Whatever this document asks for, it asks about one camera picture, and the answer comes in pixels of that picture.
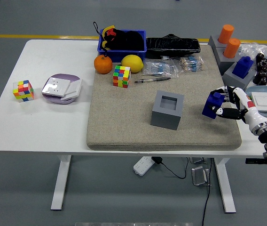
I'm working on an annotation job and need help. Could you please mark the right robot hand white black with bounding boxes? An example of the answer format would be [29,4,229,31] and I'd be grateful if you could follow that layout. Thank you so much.
[206,85,267,129]

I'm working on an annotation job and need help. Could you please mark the blue square seal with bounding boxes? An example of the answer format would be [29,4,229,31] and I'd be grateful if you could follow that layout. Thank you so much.
[232,56,254,80]
[201,91,226,120]

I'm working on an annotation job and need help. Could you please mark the grey cube seal holder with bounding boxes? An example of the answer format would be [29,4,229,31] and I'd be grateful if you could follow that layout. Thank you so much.
[150,90,185,131]
[208,35,229,49]
[223,60,258,91]
[214,46,241,76]

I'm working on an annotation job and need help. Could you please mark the orange cylinder seal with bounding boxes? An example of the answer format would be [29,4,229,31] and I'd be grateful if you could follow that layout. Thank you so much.
[218,24,235,45]
[222,38,241,59]

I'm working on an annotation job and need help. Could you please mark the light blue plate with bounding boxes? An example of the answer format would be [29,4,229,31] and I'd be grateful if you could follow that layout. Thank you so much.
[245,85,267,117]

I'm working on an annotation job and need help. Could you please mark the dark brown cylinder pieces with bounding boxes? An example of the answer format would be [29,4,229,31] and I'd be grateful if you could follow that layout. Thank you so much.
[252,53,267,86]

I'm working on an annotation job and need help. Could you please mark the black table control panel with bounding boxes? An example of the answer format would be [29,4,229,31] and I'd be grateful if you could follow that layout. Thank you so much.
[245,158,266,164]

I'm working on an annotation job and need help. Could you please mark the crumpled clear plastic bag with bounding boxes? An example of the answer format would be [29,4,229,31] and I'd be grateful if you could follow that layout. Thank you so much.
[238,42,267,83]

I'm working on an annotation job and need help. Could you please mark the bag of tan resistors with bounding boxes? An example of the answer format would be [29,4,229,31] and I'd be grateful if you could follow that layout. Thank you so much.
[177,56,204,73]

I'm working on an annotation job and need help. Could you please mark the white table leg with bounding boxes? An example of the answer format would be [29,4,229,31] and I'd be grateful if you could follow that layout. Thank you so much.
[50,154,72,211]
[213,157,236,214]

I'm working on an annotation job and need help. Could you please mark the bag of blue resistors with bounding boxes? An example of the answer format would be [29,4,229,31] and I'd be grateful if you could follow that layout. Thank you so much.
[143,58,180,79]

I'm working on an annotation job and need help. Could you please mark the black plastic-wrapped long object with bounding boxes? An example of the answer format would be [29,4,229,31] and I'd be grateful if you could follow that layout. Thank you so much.
[145,33,201,59]

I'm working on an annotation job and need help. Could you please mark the clear ballpoint pen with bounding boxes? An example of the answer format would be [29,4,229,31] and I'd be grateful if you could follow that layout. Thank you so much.
[134,77,172,84]

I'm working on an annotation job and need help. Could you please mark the white power strip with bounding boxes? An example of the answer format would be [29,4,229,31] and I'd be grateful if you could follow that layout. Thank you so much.
[133,156,155,176]

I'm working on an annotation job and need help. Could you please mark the yellow lemon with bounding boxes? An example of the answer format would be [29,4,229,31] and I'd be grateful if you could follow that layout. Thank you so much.
[121,54,145,73]

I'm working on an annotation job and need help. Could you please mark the grey-brown mat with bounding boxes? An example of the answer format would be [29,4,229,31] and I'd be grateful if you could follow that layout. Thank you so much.
[86,44,242,151]

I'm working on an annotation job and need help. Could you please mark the black-edged puzzle cube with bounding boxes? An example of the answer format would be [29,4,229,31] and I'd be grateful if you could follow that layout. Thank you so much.
[113,65,131,89]

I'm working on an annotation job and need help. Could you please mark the blue plastic bin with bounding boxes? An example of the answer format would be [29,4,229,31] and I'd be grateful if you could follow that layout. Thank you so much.
[97,29,148,64]

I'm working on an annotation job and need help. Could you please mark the black pouch with yellow trim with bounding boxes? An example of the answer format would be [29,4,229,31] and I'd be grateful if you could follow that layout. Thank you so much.
[93,21,146,58]

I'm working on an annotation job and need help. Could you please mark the orange fruit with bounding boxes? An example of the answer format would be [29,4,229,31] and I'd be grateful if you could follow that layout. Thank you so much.
[94,54,113,75]

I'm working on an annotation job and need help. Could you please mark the purple plate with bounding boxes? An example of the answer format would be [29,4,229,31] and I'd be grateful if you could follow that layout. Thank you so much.
[41,73,82,105]

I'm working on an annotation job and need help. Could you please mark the white-edged puzzle cube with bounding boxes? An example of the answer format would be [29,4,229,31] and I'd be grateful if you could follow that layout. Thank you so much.
[12,80,35,103]

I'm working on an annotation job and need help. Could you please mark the white wall switch panel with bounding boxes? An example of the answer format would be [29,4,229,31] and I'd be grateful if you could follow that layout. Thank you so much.
[251,92,267,113]
[60,79,83,102]

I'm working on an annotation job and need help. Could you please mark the small metal bracket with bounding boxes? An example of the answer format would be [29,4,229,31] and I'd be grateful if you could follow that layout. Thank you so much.
[189,157,207,165]

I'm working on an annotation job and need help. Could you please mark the large metal bracket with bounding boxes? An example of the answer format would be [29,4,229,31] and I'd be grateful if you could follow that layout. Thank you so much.
[191,166,212,187]

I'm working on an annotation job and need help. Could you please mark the black plug with cable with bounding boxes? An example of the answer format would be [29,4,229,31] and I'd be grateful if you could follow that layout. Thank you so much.
[151,156,189,179]

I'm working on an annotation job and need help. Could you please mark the thin black floor cable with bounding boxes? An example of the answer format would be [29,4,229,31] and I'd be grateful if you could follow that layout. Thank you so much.
[201,157,213,226]

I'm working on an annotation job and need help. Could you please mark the white wall socket panel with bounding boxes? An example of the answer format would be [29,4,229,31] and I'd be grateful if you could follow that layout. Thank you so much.
[42,77,71,97]

